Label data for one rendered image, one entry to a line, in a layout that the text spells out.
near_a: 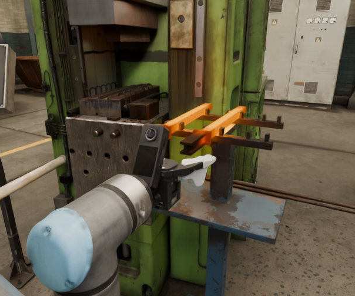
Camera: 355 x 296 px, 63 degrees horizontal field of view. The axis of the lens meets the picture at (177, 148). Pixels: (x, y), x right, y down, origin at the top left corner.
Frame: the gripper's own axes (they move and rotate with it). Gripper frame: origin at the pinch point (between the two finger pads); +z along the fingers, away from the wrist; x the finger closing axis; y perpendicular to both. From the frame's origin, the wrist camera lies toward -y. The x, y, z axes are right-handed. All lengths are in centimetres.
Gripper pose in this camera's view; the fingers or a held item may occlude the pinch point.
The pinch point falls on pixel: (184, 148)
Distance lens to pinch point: 64.6
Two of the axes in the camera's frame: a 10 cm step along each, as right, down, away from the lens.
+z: 4.6, -3.0, 8.3
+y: 0.0, 9.4, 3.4
